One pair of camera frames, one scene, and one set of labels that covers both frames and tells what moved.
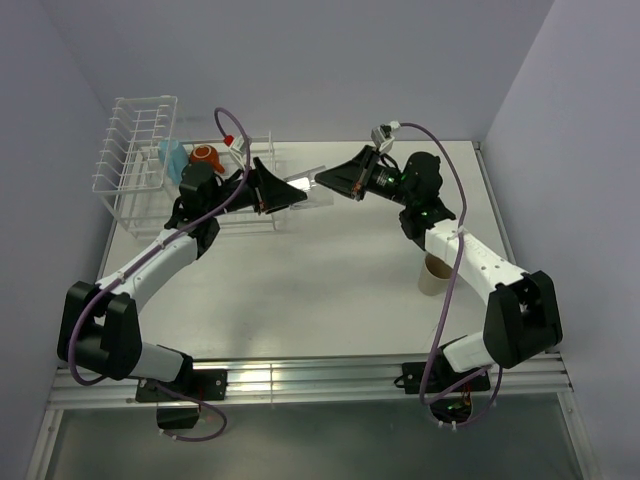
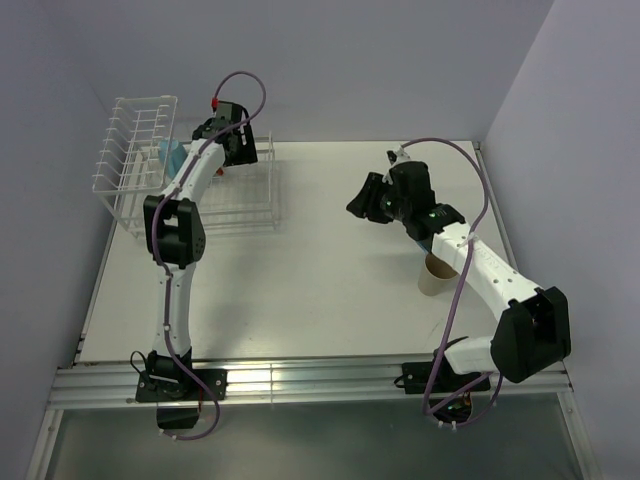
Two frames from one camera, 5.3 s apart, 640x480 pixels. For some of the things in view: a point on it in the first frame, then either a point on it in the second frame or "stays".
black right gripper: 348,178 to 365,203
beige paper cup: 434,275 stays
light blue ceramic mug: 174,157 stays
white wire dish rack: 138,174 stays
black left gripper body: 245,197 to 245,152
